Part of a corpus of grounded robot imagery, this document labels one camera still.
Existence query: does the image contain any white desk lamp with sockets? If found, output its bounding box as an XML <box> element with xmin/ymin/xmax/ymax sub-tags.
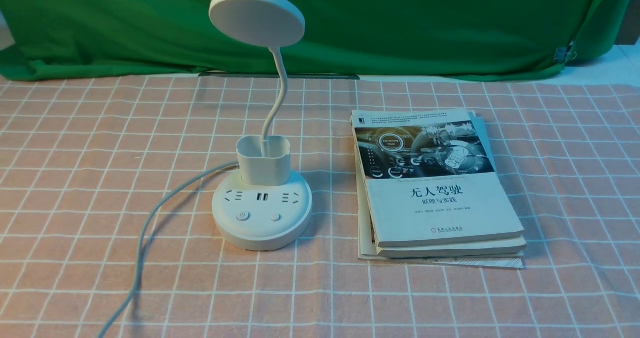
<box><xmin>209</xmin><ymin>0</ymin><xmax>313</xmax><ymax>251</ymax></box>

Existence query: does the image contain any middle book in stack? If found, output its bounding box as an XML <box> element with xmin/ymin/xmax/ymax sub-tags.
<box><xmin>354</xmin><ymin>111</ymin><xmax>527</xmax><ymax>258</ymax></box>

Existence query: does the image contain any top self-driving book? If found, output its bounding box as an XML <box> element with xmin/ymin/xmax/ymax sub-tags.
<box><xmin>351</xmin><ymin>109</ymin><xmax>525</xmax><ymax>248</ymax></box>

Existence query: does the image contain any pink checkered tablecloth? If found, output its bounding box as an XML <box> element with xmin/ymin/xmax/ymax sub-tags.
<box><xmin>0</xmin><ymin>77</ymin><xmax>640</xmax><ymax>337</ymax></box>

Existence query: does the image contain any metal binder clip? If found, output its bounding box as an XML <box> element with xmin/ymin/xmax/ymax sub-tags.
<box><xmin>552</xmin><ymin>41</ymin><xmax>577</xmax><ymax>65</ymax></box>

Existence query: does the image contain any green backdrop cloth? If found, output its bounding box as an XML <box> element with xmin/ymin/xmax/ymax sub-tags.
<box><xmin>1</xmin><ymin>0</ymin><xmax>630</xmax><ymax>82</ymax></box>

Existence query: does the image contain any white lamp power cable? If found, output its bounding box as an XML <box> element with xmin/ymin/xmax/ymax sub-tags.
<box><xmin>97</xmin><ymin>161</ymin><xmax>239</xmax><ymax>338</ymax></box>

